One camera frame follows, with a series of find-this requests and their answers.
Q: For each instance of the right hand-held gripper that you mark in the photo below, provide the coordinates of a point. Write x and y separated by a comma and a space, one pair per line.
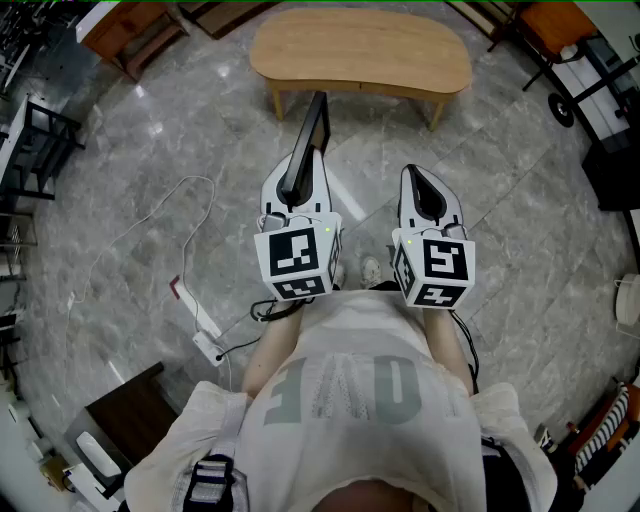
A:
440, 265

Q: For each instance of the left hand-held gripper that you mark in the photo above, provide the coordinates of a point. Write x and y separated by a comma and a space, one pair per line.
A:
295, 255

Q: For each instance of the black panel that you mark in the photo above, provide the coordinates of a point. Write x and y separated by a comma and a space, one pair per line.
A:
306, 145

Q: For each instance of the person's left forearm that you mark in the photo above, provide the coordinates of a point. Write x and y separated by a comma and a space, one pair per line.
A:
272, 350

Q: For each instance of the person's right forearm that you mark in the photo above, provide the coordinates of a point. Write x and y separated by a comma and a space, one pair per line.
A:
445, 345

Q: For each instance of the light wooden oval table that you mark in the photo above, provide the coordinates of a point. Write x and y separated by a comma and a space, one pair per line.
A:
360, 45

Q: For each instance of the person's white shoe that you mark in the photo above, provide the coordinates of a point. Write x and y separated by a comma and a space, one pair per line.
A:
340, 276
370, 272

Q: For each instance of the black metal chair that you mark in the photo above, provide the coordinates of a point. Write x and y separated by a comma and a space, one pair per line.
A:
534, 79

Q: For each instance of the white power strip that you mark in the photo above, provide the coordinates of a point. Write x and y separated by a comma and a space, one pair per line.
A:
207, 346

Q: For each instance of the black cabinet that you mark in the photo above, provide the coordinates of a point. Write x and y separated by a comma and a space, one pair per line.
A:
612, 175

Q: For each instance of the wooden shelf rack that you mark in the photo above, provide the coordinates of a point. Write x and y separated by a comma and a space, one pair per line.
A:
500, 27

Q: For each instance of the orange cushion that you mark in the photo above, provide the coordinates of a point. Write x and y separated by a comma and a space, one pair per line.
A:
555, 25

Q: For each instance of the white round stool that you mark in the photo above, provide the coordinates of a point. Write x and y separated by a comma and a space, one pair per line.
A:
629, 300

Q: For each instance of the wooden cabinet with white top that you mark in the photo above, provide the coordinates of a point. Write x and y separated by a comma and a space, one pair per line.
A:
130, 35

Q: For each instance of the black stand with white top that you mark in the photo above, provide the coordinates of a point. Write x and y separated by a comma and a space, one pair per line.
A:
42, 150

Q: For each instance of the person's white shirt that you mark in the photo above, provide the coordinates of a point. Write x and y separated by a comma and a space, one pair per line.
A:
350, 450

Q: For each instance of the orange wooden chair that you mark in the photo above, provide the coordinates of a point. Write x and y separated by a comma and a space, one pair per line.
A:
595, 427

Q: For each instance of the dark wooden side table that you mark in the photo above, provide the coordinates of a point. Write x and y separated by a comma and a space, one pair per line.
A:
135, 415

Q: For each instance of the black metal shelf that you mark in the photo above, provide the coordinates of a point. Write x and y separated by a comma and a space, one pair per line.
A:
15, 245

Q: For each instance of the striped cushion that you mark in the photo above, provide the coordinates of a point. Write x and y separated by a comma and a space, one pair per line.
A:
605, 435

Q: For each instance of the white oblong device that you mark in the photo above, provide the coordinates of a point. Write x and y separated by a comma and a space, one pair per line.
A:
97, 452

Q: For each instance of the small brown box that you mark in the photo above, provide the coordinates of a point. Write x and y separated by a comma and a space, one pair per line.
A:
52, 472

